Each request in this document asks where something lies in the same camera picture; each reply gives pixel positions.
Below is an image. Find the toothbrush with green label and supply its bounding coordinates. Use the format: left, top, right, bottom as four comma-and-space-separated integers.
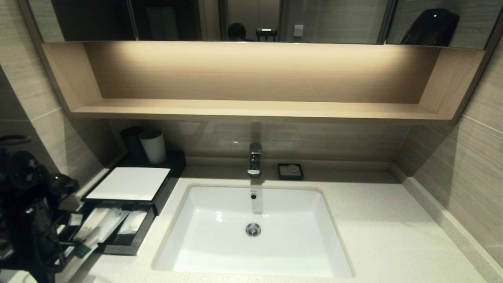
73, 207, 110, 242

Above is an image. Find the small item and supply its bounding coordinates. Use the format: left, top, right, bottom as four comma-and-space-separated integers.
75, 208, 130, 259

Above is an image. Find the grey plastic cup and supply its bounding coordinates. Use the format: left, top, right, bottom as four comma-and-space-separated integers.
139, 130, 167, 165

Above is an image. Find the white square plate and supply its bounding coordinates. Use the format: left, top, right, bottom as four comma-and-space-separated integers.
85, 167, 171, 201

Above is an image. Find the black amenity box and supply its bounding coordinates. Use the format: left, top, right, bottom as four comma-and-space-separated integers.
81, 151, 187, 216

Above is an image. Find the small white wrapped packet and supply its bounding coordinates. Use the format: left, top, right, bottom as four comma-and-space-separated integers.
118, 210, 148, 235

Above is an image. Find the black tumbler cup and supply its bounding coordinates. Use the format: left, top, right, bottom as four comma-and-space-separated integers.
120, 127, 146, 158

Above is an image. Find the white ceramic sink basin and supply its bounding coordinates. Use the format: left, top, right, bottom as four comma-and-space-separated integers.
151, 184, 354, 279

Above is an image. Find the chrome sink faucet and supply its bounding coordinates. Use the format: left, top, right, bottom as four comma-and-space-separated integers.
247, 143, 263, 176

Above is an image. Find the black square soap dish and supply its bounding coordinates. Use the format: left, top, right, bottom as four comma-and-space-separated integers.
277, 164, 304, 181

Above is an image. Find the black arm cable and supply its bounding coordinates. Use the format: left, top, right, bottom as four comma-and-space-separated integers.
0, 135, 33, 147

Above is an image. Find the wooden wall shelf niche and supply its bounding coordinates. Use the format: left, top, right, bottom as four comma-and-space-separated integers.
41, 40, 486, 125

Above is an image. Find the wall mirror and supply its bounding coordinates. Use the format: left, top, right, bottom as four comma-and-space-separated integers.
29, 0, 503, 50

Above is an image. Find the black glossy wall dispenser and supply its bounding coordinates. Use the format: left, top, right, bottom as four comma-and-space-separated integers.
401, 9, 460, 46

